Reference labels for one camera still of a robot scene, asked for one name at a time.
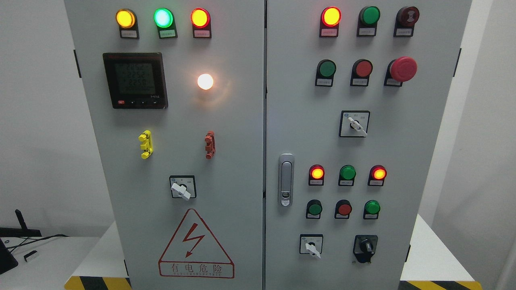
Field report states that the black rotary knob switch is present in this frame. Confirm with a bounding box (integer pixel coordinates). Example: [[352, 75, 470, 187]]
[[353, 235, 378, 263]]

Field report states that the red terminal clip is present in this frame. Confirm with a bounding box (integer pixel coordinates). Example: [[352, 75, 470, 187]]
[[204, 130, 216, 160]]

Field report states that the red lit indicator lower left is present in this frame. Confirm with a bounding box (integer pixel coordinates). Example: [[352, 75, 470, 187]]
[[308, 164, 325, 186]]

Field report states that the red lit indicator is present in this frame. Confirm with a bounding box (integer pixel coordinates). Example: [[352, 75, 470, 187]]
[[319, 6, 341, 38], [308, 164, 325, 186]]

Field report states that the white glowing lamp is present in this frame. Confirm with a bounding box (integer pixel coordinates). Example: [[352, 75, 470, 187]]
[[197, 73, 214, 90]]

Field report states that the green push button lower left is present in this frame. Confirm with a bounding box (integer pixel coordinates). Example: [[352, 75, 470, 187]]
[[306, 199, 323, 219]]

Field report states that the green indicator lower middle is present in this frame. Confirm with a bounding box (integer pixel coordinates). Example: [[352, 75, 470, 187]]
[[338, 165, 356, 186]]

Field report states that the grey left cabinet door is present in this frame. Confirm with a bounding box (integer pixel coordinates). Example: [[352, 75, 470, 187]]
[[65, 0, 265, 290]]

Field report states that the grey cabinet door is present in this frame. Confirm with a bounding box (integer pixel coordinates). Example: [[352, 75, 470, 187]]
[[265, 0, 471, 290], [65, 0, 265, 290]]

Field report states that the green push button upper row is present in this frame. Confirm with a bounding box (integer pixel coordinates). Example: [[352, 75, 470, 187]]
[[315, 59, 337, 87]]

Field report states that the red push button lower row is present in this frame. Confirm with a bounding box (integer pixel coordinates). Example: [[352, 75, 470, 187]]
[[334, 199, 352, 219]]

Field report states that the red push button row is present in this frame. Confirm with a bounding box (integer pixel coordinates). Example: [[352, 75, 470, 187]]
[[350, 59, 373, 87], [334, 199, 352, 219]]

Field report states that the grey right cabinet door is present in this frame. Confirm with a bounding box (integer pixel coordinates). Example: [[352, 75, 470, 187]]
[[265, 0, 471, 290]]

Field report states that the yellow terminal clip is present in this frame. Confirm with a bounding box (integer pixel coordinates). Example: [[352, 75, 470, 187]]
[[138, 130, 154, 159]]

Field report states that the red indicator lower right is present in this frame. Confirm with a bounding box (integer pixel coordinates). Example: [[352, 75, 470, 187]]
[[367, 165, 387, 186]]

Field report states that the red electric hazard warning sticker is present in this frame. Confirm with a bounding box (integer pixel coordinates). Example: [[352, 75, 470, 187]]
[[158, 209, 235, 279]]

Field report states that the red push button upper row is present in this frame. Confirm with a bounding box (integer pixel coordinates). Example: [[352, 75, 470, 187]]
[[350, 59, 373, 87]]

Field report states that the green illuminated button lower right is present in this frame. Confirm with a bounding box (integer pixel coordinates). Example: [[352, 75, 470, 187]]
[[363, 200, 381, 220]]

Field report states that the black digital power meter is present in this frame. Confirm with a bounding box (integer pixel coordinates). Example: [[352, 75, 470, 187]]
[[103, 52, 168, 110]]

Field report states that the red lit indicator left door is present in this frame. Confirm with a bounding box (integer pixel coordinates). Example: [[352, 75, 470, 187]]
[[190, 8, 212, 38]]

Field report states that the red lit indicator top right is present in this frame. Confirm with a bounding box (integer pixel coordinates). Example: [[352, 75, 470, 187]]
[[319, 6, 341, 38]]

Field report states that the green lit indicator light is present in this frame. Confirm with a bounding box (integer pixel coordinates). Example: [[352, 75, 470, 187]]
[[154, 8, 177, 39]]

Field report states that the red emergency stop mushroom button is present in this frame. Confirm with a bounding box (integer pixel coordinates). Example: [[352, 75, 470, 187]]
[[384, 56, 418, 87]]

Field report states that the green unlit indicator top right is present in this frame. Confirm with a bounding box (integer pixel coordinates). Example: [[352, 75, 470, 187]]
[[356, 6, 381, 37]]

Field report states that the yellow indicator light top left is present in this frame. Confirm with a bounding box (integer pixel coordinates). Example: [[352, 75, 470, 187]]
[[115, 8, 139, 39]]

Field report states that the dark red buzzer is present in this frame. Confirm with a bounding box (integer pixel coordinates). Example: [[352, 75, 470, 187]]
[[393, 6, 420, 37]]

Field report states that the white platform with hazard stripes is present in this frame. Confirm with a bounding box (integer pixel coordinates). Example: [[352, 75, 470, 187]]
[[64, 216, 482, 290]]

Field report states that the black device on left table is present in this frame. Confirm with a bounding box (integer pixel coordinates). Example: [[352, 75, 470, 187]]
[[0, 209, 42, 237]]

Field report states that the small white black usb stick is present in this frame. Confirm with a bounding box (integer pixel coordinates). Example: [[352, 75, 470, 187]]
[[23, 250, 39, 263]]

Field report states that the black stand lower left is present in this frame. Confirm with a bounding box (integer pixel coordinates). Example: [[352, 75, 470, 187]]
[[0, 240, 19, 275]]

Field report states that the silver door latch handle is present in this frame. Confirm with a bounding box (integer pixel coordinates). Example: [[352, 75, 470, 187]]
[[278, 153, 294, 206]]

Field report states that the left door white selector switch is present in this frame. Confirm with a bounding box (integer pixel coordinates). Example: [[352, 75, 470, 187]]
[[169, 175, 197, 201]]

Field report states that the upper right white selector switch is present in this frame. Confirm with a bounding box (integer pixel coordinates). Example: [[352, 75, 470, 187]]
[[339, 110, 370, 138]]

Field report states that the lower white selector switch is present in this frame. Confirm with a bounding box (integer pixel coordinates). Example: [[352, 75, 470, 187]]
[[299, 234, 324, 259]]

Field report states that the black cable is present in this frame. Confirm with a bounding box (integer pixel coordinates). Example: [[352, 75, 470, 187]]
[[3, 234, 70, 255]]

